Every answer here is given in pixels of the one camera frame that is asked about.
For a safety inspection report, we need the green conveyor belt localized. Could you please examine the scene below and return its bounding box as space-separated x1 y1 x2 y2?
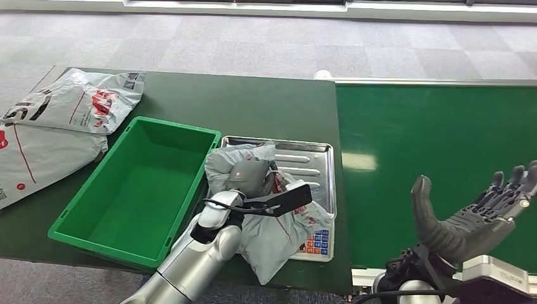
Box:
335 84 537 274

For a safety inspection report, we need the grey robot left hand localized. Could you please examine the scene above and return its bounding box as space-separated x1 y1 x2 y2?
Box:
226 158 272 199

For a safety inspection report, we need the flat right wrist mount plate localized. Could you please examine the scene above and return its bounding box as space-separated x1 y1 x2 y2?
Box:
443 277 537 304

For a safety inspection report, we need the large white courier bag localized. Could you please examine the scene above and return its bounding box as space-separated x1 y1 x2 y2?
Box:
0 122 109 211

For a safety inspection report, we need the small grey courier bag package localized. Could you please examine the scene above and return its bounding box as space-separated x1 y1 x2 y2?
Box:
204 141 336 286

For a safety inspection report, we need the white courier bag black print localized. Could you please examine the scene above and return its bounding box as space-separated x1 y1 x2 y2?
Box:
2 68 146 136

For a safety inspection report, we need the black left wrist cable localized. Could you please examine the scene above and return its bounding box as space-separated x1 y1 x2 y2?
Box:
203 198 274 214

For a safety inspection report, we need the stainless steel scale pan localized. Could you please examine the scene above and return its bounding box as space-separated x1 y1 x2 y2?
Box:
219 135 338 220

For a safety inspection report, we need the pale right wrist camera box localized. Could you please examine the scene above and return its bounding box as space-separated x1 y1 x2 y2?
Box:
460 255 531 295

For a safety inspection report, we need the green plastic crate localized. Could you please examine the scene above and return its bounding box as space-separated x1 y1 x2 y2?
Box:
47 116 222 272

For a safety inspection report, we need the white electronic price scale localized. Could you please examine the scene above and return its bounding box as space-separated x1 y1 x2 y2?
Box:
289 218 336 263

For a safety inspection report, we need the flat wrist mount plate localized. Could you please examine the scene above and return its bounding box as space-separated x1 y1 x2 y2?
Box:
243 184 314 218
443 277 537 304

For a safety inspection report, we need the flat left wrist mount plate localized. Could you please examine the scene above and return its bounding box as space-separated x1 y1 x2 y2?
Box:
243 184 314 218

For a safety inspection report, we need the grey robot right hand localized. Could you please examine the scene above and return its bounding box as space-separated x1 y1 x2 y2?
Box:
411 160 537 267

